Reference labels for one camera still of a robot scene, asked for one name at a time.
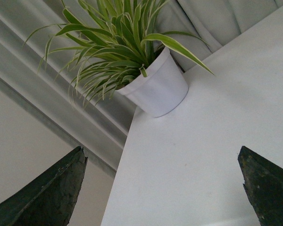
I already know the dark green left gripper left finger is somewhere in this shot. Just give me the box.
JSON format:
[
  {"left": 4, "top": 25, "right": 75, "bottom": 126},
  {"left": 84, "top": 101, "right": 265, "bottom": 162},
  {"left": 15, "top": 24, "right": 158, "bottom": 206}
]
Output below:
[{"left": 0, "top": 146, "right": 88, "bottom": 226}]

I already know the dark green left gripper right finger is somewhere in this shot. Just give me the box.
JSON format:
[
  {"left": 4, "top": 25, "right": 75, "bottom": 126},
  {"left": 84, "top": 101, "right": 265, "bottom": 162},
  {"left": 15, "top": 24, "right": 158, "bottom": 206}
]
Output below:
[{"left": 238, "top": 146, "right": 283, "bottom": 226}]

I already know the grey curtain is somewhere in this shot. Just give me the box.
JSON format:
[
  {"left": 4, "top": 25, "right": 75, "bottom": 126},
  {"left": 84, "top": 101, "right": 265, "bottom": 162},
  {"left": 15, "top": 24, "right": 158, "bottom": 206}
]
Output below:
[{"left": 0, "top": 0, "right": 283, "bottom": 170}]

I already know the white plant pot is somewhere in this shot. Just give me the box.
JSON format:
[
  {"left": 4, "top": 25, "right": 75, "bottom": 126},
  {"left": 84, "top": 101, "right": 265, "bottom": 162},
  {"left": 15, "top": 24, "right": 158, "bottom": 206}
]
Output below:
[{"left": 117, "top": 47, "right": 189, "bottom": 117}]

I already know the green striped spider plant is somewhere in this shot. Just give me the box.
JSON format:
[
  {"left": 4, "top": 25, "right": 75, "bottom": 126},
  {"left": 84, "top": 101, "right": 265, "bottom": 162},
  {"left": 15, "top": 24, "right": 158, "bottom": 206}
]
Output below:
[{"left": 22, "top": 0, "right": 215, "bottom": 110}]

